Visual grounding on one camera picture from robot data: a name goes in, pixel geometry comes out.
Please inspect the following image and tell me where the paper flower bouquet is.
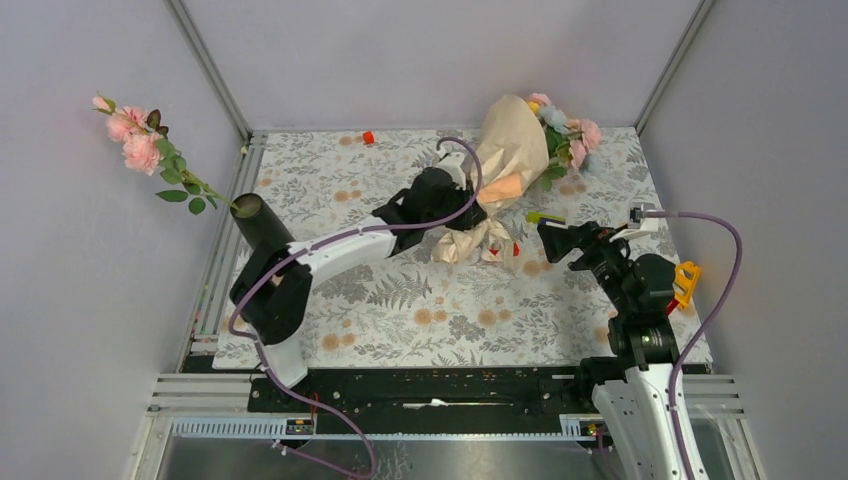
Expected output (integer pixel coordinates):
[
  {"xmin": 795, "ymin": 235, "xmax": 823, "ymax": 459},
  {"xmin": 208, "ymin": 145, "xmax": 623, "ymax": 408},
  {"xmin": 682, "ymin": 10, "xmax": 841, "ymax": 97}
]
[{"xmin": 431, "ymin": 93, "xmax": 602, "ymax": 265}]

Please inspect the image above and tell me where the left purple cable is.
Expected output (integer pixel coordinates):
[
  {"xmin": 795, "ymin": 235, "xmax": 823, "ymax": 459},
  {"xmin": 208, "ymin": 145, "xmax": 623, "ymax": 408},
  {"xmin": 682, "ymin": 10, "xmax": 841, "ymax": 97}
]
[{"xmin": 227, "ymin": 136, "xmax": 484, "ymax": 480}]

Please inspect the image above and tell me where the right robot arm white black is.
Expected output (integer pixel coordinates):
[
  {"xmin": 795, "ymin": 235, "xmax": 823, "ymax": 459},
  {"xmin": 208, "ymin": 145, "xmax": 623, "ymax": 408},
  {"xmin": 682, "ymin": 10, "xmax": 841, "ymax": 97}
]
[{"xmin": 537, "ymin": 220, "xmax": 708, "ymax": 479}]

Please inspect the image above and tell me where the red block near bouquet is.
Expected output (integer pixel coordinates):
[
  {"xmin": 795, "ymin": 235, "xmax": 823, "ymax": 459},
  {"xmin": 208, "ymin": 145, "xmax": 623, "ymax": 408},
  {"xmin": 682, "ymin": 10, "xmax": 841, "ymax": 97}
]
[{"xmin": 488, "ymin": 242, "xmax": 521, "ymax": 261}]

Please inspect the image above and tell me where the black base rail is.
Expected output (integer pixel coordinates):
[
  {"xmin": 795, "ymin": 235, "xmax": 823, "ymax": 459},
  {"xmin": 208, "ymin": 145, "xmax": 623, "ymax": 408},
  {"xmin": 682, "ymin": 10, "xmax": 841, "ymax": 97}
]
[{"xmin": 182, "ymin": 354, "xmax": 710, "ymax": 437}]

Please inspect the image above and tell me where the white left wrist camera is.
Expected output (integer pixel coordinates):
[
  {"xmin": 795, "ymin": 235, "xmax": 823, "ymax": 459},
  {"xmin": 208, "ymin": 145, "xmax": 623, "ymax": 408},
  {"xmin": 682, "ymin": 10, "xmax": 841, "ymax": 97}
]
[{"xmin": 435, "ymin": 149, "xmax": 470, "ymax": 190}]

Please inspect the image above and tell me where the yellow plastic toy piece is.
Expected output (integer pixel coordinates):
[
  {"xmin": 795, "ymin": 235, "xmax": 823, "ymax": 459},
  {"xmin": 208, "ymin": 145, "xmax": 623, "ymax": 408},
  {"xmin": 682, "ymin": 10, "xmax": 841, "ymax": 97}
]
[{"xmin": 666, "ymin": 261, "xmax": 701, "ymax": 315}]

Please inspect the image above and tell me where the green purple toy block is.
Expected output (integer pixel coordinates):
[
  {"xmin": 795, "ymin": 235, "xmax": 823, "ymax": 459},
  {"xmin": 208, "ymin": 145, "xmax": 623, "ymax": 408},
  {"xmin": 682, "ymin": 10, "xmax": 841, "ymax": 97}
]
[{"xmin": 526, "ymin": 212, "xmax": 567, "ymax": 225}]

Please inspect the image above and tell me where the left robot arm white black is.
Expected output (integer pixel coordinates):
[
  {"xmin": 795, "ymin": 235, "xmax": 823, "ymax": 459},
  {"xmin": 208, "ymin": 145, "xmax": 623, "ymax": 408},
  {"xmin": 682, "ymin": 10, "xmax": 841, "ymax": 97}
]
[{"xmin": 229, "ymin": 167, "xmax": 486, "ymax": 411}]

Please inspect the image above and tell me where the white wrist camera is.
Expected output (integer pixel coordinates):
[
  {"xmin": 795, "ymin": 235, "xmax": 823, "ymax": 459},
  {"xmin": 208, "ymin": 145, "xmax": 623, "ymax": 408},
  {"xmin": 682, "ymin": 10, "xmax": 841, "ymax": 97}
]
[
  {"xmin": 435, "ymin": 149, "xmax": 470, "ymax": 190},
  {"xmin": 610, "ymin": 202, "xmax": 659, "ymax": 242}
]

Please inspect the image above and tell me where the floral patterned table mat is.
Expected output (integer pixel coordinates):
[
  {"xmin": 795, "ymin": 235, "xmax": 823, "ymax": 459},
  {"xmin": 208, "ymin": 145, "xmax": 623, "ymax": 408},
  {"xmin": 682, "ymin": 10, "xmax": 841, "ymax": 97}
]
[{"xmin": 211, "ymin": 127, "xmax": 714, "ymax": 370}]

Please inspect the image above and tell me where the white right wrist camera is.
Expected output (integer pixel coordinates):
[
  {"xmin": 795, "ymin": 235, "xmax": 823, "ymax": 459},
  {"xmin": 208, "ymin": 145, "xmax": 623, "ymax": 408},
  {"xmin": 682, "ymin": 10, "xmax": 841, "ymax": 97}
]
[{"xmin": 610, "ymin": 202, "xmax": 659, "ymax": 242}]

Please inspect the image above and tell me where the black cylindrical vase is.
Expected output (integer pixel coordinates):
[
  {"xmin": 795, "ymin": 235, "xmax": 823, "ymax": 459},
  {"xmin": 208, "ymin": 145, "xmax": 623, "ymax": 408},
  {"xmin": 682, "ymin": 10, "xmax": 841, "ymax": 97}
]
[{"xmin": 230, "ymin": 193, "xmax": 294, "ymax": 250}]

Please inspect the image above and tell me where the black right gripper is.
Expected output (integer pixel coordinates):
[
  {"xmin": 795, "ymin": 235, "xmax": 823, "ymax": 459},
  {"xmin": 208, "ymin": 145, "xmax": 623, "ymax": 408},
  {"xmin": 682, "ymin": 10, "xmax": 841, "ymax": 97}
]
[{"xmin": 536, "ymin": 220, "xmax": 634, "ymax": 314}]

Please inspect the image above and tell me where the pink rose stem in vase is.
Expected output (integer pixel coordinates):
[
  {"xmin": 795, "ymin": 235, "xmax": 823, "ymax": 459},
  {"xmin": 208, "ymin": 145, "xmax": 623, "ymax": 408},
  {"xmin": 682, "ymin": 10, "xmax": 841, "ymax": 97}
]
[{"xmin": 93, "ymin": 94, "xmax": 245, "ymax": 215}]

